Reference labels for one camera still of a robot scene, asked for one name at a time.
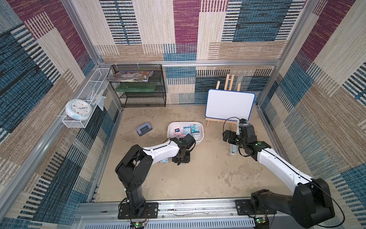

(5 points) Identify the green board on shelf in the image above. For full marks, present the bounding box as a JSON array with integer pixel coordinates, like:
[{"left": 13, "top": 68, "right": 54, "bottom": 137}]
[{"left": 115, "top": 83, "right": 157, "bottom": 93}]

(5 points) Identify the blue striped tissue pack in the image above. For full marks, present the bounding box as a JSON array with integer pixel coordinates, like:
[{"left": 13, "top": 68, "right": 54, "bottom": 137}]
[{"left": 183, "top": 127, "right": 192, "bottom": 135}]

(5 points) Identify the black wire mesh shelf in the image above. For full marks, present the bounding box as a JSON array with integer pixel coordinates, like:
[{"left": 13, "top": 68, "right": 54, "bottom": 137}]
[{"left": 107, "top": 64, "right": 166, "bottom": 108}]

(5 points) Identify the blue framed whiteboard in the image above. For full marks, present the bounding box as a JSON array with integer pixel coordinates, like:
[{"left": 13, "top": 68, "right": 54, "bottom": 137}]
[{"left": 205, "top": 89, "right": 255, "bottom": 121}]

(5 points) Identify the blue grey hole punch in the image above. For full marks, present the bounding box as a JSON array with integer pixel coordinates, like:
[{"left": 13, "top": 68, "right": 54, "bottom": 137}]
[{"left": 136, "top": 122, "right": 153, "bottom": 136}]

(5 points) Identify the blue elephant tissue pack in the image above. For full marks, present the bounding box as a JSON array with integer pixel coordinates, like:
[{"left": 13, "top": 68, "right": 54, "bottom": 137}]
[{"left": 160, "top": 158, "right": 169, "bottom": 164}]

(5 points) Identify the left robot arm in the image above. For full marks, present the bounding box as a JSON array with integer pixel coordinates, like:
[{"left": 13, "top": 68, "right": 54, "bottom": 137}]
[{"left": 115, "top": 134, "right": 196, "bottom": 219}]

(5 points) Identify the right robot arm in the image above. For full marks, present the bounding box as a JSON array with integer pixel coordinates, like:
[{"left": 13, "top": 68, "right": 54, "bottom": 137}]
[{"left": 223, "top": 123, "right": 335, "bottom": 228}]

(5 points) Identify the white plastic storage box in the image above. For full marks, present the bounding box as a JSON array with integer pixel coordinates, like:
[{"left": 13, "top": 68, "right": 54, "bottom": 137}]
[{"left": 167, "top": 121, "right": 205, "bottom": 145}]

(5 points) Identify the white round clock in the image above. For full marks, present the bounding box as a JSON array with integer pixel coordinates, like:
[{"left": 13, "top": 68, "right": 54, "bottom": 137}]
[{"left": 65, "top": 99, "right": 93, "bottom": 121}]

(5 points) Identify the white wire wall basket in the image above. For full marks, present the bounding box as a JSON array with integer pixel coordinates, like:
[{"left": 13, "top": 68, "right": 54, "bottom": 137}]
[{"left": 62, "top": 68, "right": 110, "bottom": 128}]

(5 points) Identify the colourful magazine on shelf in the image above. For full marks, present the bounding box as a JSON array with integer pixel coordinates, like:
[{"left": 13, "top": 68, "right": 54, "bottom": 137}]
[{"left": 107, "top": 71, "right": 154, "bottom": 83}]

